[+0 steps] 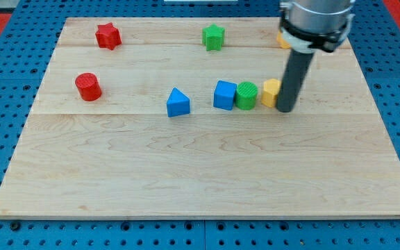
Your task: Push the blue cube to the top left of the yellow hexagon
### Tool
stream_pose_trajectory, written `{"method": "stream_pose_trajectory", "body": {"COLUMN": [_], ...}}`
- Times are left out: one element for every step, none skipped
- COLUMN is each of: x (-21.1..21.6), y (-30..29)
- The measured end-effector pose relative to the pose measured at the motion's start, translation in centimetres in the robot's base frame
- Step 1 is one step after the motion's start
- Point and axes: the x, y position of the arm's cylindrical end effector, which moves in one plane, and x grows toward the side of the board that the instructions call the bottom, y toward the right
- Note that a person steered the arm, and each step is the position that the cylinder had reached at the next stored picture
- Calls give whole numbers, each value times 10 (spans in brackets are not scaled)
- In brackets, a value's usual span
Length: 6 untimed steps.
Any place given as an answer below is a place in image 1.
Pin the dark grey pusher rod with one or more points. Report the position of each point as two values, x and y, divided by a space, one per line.
295 72

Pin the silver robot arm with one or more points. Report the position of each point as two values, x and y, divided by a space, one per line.
308 26

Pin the yellow block behind arm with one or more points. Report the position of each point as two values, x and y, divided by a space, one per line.
282 43

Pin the yellow hexagon block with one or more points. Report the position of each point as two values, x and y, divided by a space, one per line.
270 91

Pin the blue cube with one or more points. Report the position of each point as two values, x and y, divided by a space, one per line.
224 95

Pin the green cylinder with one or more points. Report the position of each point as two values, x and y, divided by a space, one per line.
245 96

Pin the green star block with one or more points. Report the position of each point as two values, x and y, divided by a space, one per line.
213 37

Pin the blue triangular prism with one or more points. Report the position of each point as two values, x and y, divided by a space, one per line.
177 103

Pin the wooden board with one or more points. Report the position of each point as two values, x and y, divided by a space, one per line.
121 157

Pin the red star block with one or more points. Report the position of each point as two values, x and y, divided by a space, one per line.
108 36

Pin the red cylinder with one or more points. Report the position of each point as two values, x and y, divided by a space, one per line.
88 86

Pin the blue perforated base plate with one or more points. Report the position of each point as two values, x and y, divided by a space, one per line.
26 44

